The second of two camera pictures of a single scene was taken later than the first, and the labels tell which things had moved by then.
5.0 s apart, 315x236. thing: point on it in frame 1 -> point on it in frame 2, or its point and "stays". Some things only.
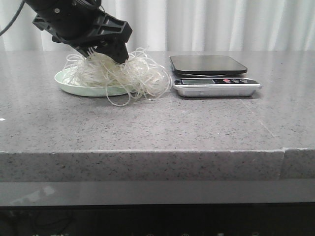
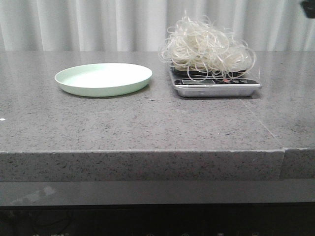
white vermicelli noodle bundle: x=139 y=75 -> x=199 y=47
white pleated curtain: x=184 y=25 stays
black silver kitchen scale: x=211 y=76 stays
